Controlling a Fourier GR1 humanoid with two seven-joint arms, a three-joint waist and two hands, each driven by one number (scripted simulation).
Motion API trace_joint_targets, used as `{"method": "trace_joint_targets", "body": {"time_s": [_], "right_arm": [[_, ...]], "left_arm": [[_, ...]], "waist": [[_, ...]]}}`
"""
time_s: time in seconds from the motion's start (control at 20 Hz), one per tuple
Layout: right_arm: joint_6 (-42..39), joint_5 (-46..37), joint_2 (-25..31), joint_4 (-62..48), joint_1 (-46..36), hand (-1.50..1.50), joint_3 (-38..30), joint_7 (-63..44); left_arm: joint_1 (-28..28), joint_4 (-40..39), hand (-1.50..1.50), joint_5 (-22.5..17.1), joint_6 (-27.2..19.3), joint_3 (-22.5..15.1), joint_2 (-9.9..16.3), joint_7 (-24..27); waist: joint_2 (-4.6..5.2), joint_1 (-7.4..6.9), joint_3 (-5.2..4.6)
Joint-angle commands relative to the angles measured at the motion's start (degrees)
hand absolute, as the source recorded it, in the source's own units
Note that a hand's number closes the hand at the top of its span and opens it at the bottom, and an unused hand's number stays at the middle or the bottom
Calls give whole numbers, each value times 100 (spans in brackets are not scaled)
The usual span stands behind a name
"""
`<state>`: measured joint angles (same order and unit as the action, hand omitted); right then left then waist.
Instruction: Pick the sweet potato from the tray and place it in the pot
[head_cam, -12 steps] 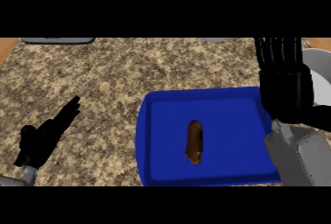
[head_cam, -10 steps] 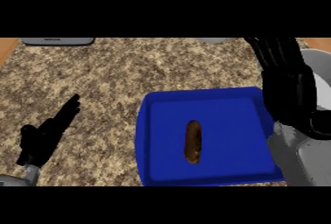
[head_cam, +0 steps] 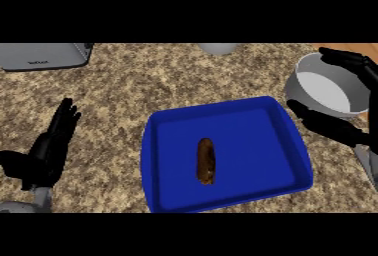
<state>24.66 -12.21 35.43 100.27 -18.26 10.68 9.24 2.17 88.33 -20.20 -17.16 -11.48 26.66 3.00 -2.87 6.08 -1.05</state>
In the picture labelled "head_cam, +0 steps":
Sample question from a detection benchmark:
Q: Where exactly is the blue tray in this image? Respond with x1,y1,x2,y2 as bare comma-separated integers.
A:
141,95,315,214

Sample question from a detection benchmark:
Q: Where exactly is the wooden board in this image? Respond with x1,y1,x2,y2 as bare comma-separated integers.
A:
310,42,378,64

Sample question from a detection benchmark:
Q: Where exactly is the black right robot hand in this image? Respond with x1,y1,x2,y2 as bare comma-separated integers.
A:
285,46,378,155

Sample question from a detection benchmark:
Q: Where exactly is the grey appliance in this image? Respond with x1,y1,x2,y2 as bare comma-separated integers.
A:
0,42,96,72

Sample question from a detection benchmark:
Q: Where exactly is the grey round container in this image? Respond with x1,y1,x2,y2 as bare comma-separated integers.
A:
197,42,241,56

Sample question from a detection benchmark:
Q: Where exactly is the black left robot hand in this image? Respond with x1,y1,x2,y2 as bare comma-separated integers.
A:
0,97,83,192

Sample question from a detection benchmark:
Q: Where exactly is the grey pot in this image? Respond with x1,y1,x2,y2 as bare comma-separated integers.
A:
284,52,371,118

